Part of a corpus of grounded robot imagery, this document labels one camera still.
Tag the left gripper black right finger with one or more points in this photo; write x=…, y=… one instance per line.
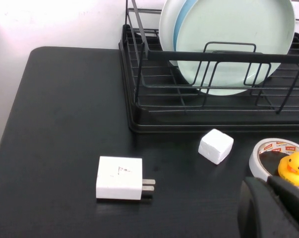
x=293, y=198

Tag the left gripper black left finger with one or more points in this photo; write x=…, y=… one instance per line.
x=258, y=213

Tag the mint green plate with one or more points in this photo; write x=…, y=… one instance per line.
x=233, y=27

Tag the white plate behind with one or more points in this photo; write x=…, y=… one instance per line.
x=166, y=27

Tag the yellow rubber duck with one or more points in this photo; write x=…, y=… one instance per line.
x=294, y=166

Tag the white tape roll red print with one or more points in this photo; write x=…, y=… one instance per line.
x=254, y=161

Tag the white foam cube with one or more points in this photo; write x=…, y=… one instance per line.
x=215, y=146

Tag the black plastic drip tray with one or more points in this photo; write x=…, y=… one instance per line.
x=149, y=122

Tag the white power adapter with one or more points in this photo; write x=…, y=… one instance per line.
x=117, y=177

